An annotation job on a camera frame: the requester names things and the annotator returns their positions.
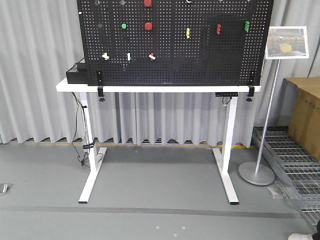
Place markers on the desk height control panel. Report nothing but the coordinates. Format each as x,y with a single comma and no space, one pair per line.
226,94

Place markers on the black perforated pegboard panel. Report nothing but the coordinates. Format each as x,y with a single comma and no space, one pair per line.
205,59

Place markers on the black box on desk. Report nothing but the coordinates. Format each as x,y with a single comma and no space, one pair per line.
77,74

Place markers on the lower red round button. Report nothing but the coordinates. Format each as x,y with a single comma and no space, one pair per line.
148,26

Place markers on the red round button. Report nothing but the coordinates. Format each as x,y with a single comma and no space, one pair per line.
148,26
147,3

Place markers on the upper red round button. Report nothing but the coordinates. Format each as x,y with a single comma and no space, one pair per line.
147,3

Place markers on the brown cardboard box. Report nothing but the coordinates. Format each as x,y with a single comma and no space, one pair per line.
304,126

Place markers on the sign stand with picture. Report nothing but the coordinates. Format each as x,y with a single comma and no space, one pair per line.
283,43

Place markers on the grey curtain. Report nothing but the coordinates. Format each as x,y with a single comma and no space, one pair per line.
40,40

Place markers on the metal floor grating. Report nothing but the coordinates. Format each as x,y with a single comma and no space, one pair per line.
297,173

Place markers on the small metal floor plate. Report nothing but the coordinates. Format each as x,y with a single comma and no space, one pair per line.
4,188

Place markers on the white shoe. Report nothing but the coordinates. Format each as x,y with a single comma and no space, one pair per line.
299,236

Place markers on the red white toggle switch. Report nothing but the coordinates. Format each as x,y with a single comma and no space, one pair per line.
152,56

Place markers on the green white toggle switch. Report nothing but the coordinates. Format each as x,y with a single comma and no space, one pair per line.
129,56

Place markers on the left black clamp bracket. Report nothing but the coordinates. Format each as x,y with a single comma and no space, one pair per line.
100,85

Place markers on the black clamp bracket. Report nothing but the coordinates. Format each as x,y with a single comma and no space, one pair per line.
250,85
100,85

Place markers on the yellow white toggle switch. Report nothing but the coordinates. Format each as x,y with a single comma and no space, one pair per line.
105,56

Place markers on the yellow lever switch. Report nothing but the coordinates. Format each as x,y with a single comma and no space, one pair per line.
188,32

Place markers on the right black clamp bracket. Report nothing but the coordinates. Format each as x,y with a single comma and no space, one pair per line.
250,85

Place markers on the red lever switch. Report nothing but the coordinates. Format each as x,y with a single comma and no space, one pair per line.
218,29

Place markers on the green lever switch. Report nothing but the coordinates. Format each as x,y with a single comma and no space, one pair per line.
247,26

